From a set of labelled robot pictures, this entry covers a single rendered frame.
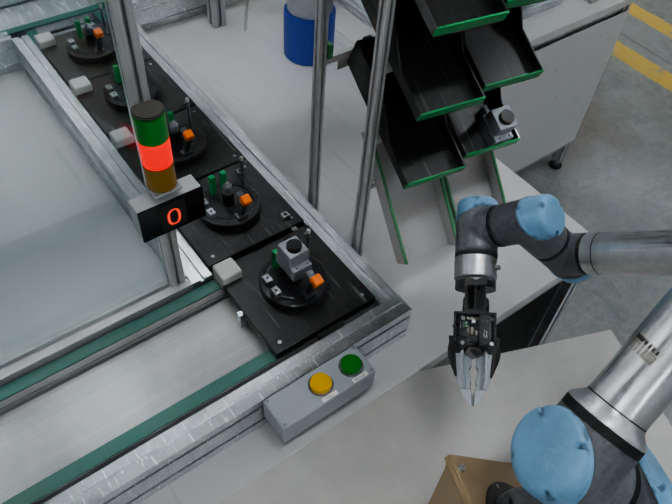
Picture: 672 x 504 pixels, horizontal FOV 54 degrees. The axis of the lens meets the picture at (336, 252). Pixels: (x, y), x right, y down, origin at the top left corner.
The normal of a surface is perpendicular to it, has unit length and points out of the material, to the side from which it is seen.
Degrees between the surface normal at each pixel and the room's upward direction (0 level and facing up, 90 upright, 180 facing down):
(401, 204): 45
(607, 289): 0
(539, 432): 55
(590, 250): 61
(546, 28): 0
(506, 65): 25
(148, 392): 0
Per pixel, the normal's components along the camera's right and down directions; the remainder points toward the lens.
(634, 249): -0.79, -0.11
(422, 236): 0.36, 0.04
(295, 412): 0.06, -0.64
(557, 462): -0.78, -0.35
